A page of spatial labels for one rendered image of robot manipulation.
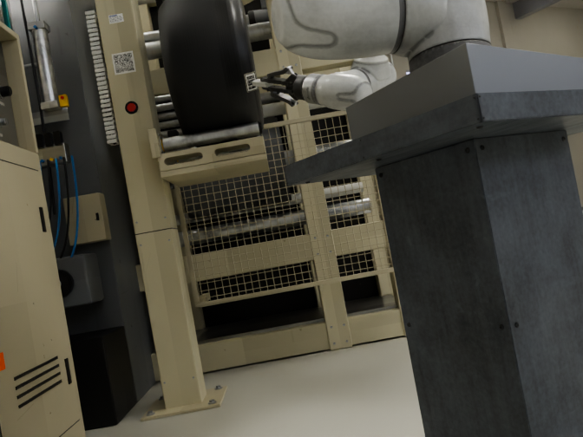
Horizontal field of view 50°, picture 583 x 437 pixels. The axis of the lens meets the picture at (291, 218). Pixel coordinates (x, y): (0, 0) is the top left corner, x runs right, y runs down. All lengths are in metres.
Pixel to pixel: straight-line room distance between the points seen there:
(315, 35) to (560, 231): 0.55
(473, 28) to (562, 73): 0.17
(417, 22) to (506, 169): 0.31
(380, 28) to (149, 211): 1.29
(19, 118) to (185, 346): 0.91
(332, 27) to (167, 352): 1.42
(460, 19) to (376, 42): 0.15
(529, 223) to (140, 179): 1.47
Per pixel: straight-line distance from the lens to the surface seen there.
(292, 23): 1.15
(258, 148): 2.11
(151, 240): 2.23
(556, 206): 1.19
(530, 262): 1.11
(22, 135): 2.07
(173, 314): 2.23
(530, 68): 1.14
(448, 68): 1.05
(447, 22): 1.20
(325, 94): 1.83
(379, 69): 1.92
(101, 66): 2.37
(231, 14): 2.15
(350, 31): 1.15
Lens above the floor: 0.50
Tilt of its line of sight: 2 degrees up
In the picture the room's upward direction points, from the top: 10 degrees counter-clockwise
